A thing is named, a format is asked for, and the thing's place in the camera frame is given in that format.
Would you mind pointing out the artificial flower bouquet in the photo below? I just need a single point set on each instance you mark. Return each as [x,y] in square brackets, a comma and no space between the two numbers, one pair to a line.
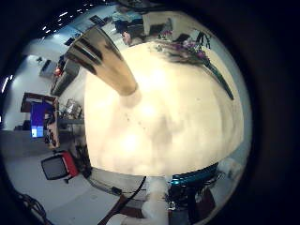
[193,53]

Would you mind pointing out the gold cylindrical metal vase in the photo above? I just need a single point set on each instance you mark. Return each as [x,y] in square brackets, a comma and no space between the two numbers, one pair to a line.
[103,59]

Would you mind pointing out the black mesh red-seat office chair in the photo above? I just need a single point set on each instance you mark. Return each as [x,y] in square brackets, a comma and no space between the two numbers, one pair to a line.
[57,167]

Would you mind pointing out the computer monitor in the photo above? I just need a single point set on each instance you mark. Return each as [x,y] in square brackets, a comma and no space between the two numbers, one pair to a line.
[37,120]

